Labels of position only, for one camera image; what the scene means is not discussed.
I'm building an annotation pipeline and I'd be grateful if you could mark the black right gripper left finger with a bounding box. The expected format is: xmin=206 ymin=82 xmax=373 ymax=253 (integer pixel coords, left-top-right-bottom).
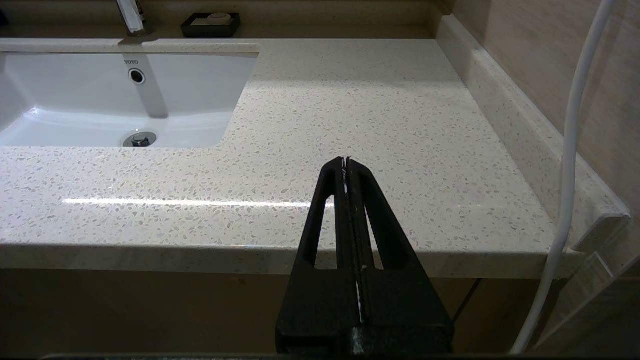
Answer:
xmin=275 ymin=157 xmax=362 ymax=354

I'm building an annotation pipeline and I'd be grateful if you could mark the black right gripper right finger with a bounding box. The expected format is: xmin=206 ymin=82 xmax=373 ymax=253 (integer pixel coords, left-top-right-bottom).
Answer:
xmin=346 ymin=157 xmax=454 ymax=354

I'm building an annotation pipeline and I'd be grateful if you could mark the wooden vanity cabinet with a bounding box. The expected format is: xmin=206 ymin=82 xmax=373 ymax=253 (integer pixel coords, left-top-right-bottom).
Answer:
xmin=0 ymin=269 xmax=566 ymax=357

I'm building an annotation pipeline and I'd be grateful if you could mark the clear glass panel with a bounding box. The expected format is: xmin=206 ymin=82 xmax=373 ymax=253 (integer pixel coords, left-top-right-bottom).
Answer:
xmin=530 ymin=215 xmax=640 ymax=357

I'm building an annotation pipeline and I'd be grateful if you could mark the chrome sink drain stopper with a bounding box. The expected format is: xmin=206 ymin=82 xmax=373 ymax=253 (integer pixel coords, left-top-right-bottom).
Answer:
xmin=123 ymin=131 xmax=158 ymax=149

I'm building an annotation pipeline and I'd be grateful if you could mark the black soap dish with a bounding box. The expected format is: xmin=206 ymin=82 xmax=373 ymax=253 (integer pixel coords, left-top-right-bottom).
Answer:
xmin=180 ymin=12 xmax=241 ymax=39

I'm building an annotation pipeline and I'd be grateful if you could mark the white ceramic sink basin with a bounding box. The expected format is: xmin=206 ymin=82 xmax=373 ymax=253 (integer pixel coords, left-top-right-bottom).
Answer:
xmin=0 ymin=50 xmax=261 ymax=150

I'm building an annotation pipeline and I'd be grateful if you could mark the chrome faucet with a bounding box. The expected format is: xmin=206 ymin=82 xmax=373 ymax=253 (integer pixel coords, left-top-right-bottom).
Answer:
xmin=116 ymin=0 xmax=155 ymax=39

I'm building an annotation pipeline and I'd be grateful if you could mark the metal glass panel bracket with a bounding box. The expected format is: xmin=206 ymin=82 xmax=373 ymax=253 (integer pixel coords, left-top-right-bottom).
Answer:
xmin=570 ymin=214 xmax=632 ymax=256

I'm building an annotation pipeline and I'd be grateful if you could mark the white flexible hose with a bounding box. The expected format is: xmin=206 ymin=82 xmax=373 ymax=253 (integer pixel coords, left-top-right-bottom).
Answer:
xmin=510 ymin=0 xmax=619 ymax=355

